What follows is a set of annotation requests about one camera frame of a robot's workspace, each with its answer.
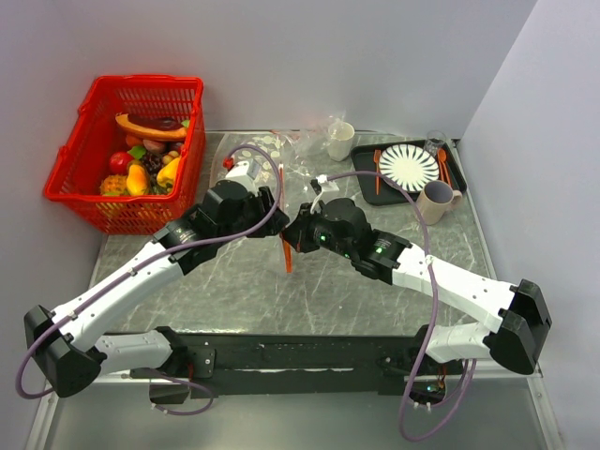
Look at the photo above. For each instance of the beige mug purple inside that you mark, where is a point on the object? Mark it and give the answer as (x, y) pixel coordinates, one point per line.
(436, 199)

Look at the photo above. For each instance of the striped white plate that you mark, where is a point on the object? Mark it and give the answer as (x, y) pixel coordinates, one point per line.
(409, 165)

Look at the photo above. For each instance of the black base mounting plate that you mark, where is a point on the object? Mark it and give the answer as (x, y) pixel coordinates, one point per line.
(243, 364)

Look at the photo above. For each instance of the polka dot zip bag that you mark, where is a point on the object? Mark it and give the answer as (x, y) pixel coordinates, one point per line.
(277, 147)

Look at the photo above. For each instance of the green leaf toy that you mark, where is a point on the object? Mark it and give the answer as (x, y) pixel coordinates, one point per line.
(137, 152)

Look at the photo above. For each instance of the red plastic basket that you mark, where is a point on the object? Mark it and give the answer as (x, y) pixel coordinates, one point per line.
(83, 162)

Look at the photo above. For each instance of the red apple toy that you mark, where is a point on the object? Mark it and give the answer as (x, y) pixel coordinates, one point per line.
(119, 162)

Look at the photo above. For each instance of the aluminium rail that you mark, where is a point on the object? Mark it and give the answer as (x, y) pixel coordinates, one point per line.
(425, 385)

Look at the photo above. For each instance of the yellow bell pepper toy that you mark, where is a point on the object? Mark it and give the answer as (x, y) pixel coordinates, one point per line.
(167, 175)

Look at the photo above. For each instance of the orange plastic fork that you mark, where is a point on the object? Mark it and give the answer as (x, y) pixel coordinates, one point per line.
(376, 160)

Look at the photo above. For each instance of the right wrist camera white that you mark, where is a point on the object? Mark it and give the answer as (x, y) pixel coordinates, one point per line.
(325, 191)

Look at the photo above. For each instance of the cream ceramic mug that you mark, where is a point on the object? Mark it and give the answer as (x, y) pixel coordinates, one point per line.
(340, 140)

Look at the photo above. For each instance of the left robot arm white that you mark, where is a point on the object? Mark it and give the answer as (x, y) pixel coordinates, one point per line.
(70, 344)

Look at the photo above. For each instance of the crumpled clear plastic bag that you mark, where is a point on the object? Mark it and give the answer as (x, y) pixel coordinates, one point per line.
(309, 143)

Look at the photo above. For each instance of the clear drinking glass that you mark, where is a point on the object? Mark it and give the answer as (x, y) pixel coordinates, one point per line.
(435, 140)

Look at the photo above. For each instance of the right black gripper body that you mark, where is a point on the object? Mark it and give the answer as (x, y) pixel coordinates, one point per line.
(324, 238)

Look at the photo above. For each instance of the orange plastic spoon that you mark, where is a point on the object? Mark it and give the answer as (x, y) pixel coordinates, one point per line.
(442, 161)

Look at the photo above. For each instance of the orange mango toy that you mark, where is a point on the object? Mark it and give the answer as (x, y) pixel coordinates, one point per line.
(137, 182)

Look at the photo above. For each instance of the dark grape bunch toy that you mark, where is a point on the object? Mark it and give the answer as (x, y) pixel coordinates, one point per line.
(152, 163)

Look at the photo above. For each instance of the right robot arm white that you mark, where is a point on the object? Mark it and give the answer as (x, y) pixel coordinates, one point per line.
(510, 322)

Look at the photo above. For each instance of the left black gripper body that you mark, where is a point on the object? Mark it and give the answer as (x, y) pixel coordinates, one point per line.
(247, 222)

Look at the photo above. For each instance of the spiky yellow fruit toy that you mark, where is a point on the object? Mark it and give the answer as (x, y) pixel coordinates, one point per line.
(114, 186)

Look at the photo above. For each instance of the black serving tray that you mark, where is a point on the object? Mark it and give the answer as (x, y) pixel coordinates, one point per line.
(362, 160)

